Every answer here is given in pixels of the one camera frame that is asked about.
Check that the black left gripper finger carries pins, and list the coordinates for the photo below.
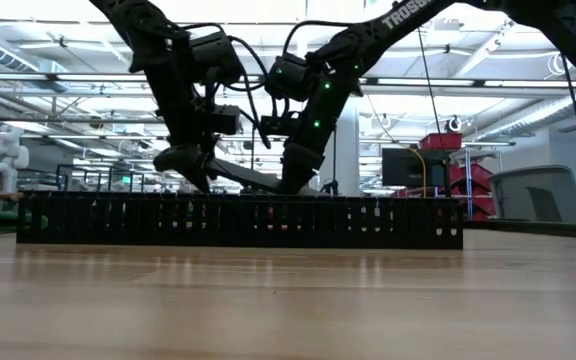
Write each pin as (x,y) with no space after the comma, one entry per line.
(223,120)
(183,160)

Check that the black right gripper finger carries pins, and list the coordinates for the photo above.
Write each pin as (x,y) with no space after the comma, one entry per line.
(278,125)
(300,167)

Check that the black duct cover strip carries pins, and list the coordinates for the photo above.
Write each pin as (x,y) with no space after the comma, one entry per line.
(248,175)

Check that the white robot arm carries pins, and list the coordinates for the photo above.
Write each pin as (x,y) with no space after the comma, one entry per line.
(5,155)

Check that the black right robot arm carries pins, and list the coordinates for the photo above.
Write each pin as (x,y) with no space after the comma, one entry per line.
(398,20)

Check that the white column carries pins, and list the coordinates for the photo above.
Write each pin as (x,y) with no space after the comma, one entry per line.
(349,150)

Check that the green exit sign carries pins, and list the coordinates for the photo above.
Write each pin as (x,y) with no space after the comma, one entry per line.
(126,179)

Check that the black monitor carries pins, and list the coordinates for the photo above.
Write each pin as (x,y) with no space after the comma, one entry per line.
(408,167)

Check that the red storage bin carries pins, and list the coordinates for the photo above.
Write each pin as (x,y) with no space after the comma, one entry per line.
(440,141)

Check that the small white ringed ceiling reel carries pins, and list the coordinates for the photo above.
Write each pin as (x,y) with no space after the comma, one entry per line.
(454,123)

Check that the long ceiling light strip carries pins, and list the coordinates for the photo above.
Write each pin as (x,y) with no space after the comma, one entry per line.
(468,81)

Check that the red shelf rack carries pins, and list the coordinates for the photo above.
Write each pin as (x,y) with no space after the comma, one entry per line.
(475,177)

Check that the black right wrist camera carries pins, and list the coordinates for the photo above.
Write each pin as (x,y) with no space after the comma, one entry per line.
(290,77)

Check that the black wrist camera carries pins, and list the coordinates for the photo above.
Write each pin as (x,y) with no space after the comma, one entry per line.
(215,55)
(290,77)

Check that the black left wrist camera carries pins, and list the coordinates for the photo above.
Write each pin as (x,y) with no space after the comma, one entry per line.
(215,55)

